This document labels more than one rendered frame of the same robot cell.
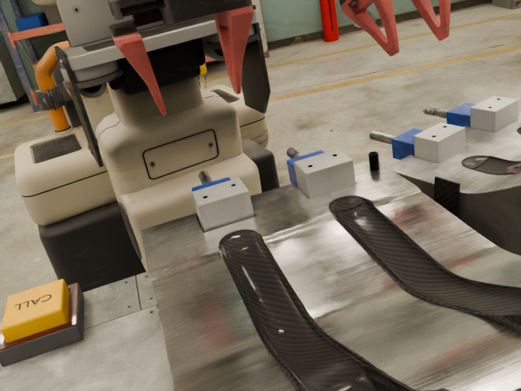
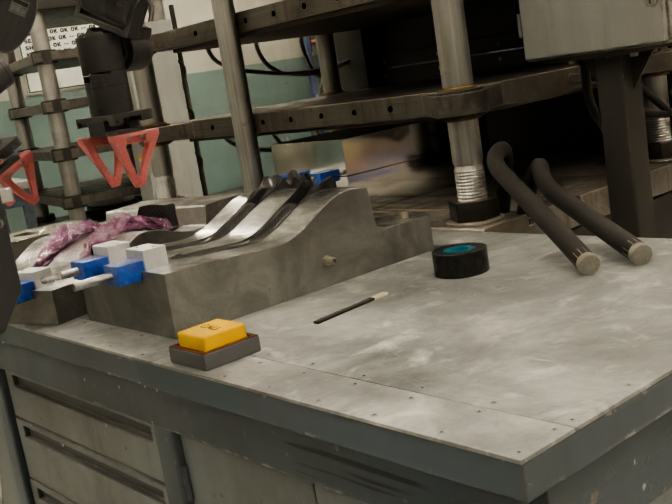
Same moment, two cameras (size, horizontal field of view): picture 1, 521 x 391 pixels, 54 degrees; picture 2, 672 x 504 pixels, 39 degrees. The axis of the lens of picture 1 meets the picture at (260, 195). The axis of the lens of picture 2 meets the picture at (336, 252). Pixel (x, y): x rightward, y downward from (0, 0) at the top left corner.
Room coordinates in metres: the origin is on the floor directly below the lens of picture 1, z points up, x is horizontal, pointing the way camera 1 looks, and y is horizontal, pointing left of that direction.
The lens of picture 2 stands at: (0.80, 1.30, 1.11)
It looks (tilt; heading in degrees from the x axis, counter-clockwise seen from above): 11 degrees down; 243
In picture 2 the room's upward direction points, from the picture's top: 9 degrees counter-clockwise
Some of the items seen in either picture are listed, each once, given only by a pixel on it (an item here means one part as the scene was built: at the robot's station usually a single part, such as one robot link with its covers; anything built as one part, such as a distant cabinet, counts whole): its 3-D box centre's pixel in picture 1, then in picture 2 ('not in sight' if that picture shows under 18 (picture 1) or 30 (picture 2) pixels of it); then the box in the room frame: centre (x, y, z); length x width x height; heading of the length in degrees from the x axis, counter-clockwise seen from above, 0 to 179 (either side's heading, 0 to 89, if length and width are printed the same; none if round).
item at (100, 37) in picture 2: not in sight; (102, 53); (0.45, 0.03, 1.18); 0.07 x 0.06 x 0.07; 45
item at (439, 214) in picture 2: not in sight; (399, 196); (-0.49, -0.82, 0.76); 1.30 x 0.84 x 0.07; 102
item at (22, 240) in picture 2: not in sight; (44, 245); (0.43, -0.84, 0.84); 0.20 x 0.15 x 0.07; 12
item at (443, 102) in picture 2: not in sight; (394, 122); (-0.50, -0.81, 0.96); 1.29 x 0.83 x 0.18; 102
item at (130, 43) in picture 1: (163, 57); (128, 152); (0.45, 0.06, 1.05); 0.07 x 0.07 x 0.09; 12
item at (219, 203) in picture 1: (215, 196); (118, 274); (0.49, 0.05, 0.89); 0.13 x 0.05 x 0.05; 12
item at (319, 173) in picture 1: (308, 168); (84, 269); (0.52, -0.06, 0.89); 0.13 x 0.05 x 0.05; 11
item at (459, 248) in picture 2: not in sight; (460, 260); (0.04, 0.19, 0.82); 0.08 x 0.08 x 0.04
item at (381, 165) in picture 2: not in sight; (385, 159); (-0.43, -0.76, 0.87); 0.50 x 0.27 x 0.17; 12
